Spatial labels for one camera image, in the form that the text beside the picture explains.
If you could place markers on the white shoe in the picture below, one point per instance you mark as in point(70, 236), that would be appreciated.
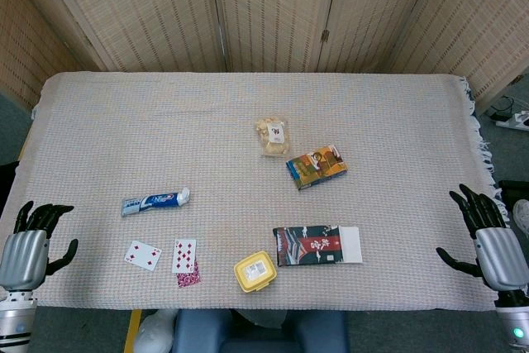
point(522, 216)

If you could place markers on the pale woven tablecloth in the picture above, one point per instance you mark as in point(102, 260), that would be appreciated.
point(206, 130)

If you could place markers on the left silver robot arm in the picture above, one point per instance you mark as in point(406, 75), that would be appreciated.
point(14, 320)

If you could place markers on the blue padded base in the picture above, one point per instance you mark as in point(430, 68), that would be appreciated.
point(264, 334)

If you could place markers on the colourful blue and orange box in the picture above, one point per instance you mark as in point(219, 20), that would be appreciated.
point(316, 167)

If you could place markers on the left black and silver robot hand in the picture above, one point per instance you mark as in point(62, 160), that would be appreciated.
point(25, 258)

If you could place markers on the clear bag of snacks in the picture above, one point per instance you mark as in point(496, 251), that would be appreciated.
point(273, 138)

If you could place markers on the white book in slipcase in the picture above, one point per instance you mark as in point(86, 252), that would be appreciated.
point(351, 244)

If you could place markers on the face-down red patterned card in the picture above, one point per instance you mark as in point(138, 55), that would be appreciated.
point(190, 279)

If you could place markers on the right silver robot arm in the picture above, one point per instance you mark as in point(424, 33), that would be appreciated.
point(514, 320)

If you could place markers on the white rounded cover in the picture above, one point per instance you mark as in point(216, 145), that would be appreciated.
point(155, 332)

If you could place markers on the nine of diamonds card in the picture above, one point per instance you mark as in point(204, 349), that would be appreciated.
point(184, 256)

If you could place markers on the dark printed slipcase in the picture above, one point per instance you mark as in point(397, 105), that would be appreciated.
point(308, 245)

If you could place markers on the four of diamonds card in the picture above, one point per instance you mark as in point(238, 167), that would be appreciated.
point(142, 256)

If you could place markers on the yellow lidded plastic container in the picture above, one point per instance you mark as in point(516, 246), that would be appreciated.
point(255, 272)

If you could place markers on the yellow floor tape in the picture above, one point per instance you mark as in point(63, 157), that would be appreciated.
point(132, 330)

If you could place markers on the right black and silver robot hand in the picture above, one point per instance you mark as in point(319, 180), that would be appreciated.
point(500, 258)

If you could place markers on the white power strip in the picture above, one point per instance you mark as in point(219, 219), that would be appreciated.
point(514, 121)

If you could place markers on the woven folding screen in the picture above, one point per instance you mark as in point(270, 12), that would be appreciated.
point(273, 10)

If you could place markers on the blue and white toothpaste tube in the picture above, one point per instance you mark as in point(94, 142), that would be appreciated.
point(153, 202)

